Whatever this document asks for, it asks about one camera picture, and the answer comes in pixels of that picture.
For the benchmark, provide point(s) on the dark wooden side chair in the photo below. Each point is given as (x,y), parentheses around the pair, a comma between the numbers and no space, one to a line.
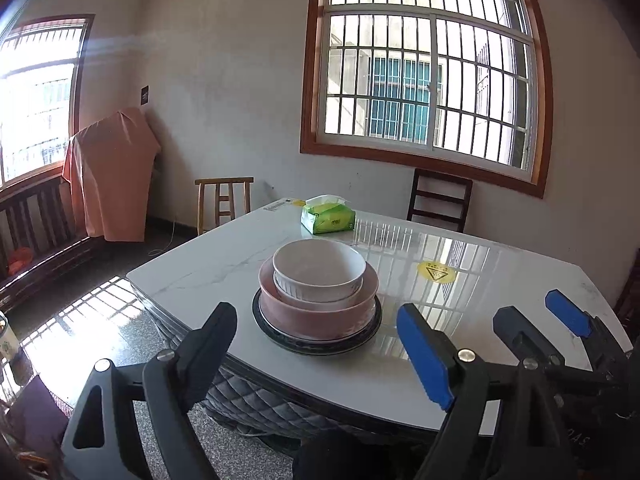
(630,295)

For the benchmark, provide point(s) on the light wooden chair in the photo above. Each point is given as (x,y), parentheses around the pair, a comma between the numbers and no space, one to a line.
(225,181)

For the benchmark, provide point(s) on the grey quilted table skirt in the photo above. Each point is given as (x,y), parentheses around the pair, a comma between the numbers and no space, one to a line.
(260,402)

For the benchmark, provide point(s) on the orange cloth cover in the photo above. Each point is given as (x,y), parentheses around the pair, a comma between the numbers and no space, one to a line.
(115,180)

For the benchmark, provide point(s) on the yellow round sticker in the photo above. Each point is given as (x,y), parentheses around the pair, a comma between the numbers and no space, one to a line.
(436,272)

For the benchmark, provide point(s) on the white table label strip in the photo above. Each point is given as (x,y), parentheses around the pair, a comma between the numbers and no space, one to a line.
(280,205)

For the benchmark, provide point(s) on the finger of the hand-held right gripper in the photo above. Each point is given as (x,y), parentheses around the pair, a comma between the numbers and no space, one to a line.
(520,335)
(567,310)

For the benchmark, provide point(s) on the dark wooden bench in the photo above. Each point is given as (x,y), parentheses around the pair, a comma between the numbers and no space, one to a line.
(45,220)

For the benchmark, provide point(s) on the orange plastic bag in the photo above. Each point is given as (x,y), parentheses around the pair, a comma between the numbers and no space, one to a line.
(21,260)

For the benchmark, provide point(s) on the white bowl with blue base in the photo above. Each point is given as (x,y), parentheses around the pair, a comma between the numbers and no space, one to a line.
(320,296)

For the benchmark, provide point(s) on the large barred window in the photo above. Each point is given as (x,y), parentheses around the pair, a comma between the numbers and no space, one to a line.
(425,147)

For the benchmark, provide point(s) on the white printed cup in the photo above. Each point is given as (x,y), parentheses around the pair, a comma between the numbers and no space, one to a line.
(7,340)

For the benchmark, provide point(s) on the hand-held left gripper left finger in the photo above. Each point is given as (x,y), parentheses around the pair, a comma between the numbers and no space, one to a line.
(212,355)

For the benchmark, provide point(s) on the dark wall plate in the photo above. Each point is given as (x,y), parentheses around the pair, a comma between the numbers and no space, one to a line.
(144,96)

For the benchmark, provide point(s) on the large pink bowl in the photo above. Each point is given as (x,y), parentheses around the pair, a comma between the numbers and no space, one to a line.
(300,317)

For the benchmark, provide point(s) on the black-rimmed flower plate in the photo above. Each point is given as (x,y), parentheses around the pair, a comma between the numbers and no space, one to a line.
(320,351)

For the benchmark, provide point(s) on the green tissue pack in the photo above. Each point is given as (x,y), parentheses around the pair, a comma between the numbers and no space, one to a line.
(330,220)

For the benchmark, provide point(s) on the white bowl with pink base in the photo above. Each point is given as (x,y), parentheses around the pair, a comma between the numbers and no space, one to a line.
(320,262)

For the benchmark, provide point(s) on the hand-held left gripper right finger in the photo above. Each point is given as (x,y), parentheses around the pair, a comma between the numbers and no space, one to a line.
(425,355)

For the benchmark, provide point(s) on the small barred window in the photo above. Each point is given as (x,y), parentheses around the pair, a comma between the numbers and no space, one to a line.
(35,100)

